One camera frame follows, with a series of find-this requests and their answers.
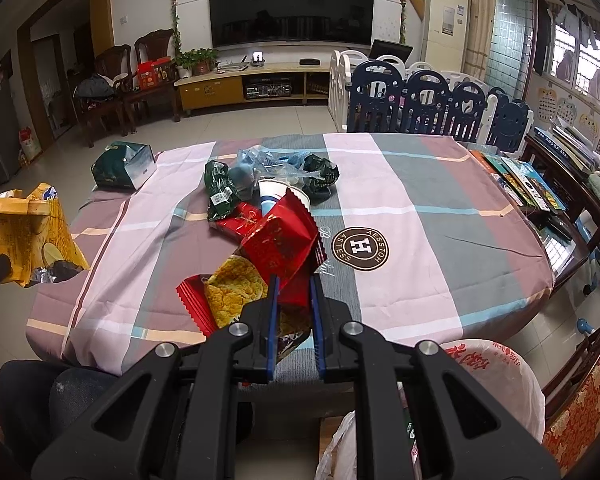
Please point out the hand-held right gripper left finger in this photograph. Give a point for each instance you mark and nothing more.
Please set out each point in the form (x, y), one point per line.
(272, 340)

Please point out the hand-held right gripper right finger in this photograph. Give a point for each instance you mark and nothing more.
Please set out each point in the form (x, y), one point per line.
(319, 340)

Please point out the red yellow snack wrapper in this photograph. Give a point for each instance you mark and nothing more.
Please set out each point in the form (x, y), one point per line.
(235, 290)

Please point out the yellow packaging bag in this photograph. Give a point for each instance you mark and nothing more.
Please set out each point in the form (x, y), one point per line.
(40, 220)

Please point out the shiny red wrapper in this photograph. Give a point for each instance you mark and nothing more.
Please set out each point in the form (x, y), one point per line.
(280, 245)

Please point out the white blue paper cup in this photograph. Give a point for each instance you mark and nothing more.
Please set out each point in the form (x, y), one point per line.
(272, 195)

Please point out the dark green snack packet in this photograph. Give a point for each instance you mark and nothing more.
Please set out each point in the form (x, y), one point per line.
(320, 175)
(220, 190)

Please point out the grey blue ball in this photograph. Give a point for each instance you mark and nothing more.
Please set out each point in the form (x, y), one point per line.
(242, 180)

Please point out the white lined trash basket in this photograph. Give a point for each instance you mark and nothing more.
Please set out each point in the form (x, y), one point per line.
(490, 375)

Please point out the clear plastic bag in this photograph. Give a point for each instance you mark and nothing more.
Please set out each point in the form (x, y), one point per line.
(265, 157)

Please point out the red white bag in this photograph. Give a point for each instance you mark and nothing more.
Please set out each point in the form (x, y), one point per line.
(30, 145)

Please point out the plaid tablecloth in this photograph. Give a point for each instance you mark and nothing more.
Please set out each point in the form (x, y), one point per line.
(420, 220)

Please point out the green tissue box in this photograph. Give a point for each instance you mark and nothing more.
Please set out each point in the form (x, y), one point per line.
(120, 165)

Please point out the black bag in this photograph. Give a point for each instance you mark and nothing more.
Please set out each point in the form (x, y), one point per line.
(95, 87)

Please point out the dark wooden armchair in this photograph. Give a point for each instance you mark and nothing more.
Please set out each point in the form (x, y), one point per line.
(112, 60)
(155, 45)

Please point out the orange book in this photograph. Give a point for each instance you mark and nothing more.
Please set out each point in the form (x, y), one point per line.
(481, 160)

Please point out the black stereo amplifier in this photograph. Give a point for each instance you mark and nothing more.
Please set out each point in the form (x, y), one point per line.
(268, 87)

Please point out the red gift box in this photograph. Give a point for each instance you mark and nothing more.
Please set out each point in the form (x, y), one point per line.
(155, 74)

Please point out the landscape picture book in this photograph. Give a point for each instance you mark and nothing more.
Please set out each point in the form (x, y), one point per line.
(557, 250)

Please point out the white remote control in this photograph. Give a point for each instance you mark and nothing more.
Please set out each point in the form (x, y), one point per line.
(517, 180)

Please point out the yellow wooden tv cabinet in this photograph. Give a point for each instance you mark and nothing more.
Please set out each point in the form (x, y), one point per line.
(210, 92)

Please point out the blue white playpen fence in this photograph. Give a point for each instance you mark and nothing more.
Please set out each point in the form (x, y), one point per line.
(430, 105)

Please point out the black remote control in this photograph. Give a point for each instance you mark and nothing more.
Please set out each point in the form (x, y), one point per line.
(562, 227)

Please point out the blue green picture book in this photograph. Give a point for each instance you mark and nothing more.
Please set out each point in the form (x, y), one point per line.
(542, 187)

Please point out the black set-top box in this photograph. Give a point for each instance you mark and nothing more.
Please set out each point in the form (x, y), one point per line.
(309, 61)

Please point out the blue child's chair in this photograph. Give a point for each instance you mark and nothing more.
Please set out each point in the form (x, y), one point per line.
(591, 247)

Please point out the green potted plant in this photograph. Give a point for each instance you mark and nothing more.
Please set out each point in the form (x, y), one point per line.
(195, 60)

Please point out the dark wooden side desk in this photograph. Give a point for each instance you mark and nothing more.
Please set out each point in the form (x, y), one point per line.
(545, 152)

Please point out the black monitor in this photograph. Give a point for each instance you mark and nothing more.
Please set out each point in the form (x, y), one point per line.
(390, 51)

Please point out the stack of books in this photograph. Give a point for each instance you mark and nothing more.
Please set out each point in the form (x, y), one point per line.
(565, 142)

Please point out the artificial ivy vine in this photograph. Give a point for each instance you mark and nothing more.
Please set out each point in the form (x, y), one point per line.
(404, 5)
(174, 5)

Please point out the large black television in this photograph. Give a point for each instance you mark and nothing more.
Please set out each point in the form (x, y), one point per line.
(290, 10)

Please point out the white standing air conditioner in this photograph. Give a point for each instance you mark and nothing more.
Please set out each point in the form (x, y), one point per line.
(445, 25)

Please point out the beige curtain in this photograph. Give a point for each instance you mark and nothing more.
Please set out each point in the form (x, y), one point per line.
(477, 20)

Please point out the barred window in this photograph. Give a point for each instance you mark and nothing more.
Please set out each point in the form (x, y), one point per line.
(585, 60)

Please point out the wooden sofa frame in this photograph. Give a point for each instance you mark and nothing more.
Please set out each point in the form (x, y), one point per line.
(580, 355)

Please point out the pale wall chart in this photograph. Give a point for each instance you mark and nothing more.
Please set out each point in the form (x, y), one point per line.
(566, 115)
(546, 104)
(588, 127)

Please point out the wooden wall bracket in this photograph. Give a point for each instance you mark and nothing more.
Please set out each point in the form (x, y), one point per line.
(414, 0)

